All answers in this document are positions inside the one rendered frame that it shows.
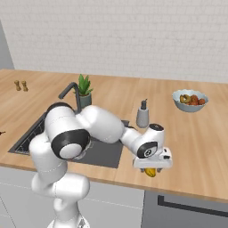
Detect yellow-brown fruit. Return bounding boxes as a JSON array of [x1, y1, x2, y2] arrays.
[[179, 94, 191, 104]]

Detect dark grey sink faucet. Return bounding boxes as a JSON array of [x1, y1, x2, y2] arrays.
[[58, 82, 83, 115]]

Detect dark grey sink basin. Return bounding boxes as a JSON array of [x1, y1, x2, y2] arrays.
[[7, 111, 131, 169]]

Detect green plant in grey pot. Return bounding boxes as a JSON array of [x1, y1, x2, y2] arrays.
[[77, 73, 94, 110]]

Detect grey dishwasher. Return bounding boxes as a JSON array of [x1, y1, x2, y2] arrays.
[[141, 190, 228, 228]]

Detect grey false drawer front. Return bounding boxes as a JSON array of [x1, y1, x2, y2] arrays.
[[0, 165, 146, 209]]

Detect grey tall cabinet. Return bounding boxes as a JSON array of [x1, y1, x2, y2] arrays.
[[0, 20, 15, 71]]

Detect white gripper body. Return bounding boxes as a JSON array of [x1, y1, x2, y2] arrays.
[[132, 156, 174, 170]]

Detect grey cupboard door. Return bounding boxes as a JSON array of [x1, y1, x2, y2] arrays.
[[0, 182, 144, 228]]

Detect pale blue fruit bowl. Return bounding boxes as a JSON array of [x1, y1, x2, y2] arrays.
[[171, 88, 209, 113]]

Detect grey soap dispenser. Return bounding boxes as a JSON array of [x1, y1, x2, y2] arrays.
[[135, 98, 151, 129]]

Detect yellow mango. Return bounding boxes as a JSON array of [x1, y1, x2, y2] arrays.
[[144, 167, 158, 179]]

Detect brown wooden shaker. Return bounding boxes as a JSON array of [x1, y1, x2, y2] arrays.
[[13, 79, 22, 92], [20, 80, 29, 93]]

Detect black dishwasher handle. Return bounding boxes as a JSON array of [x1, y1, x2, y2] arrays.
[[157, 194, 228, 218]]

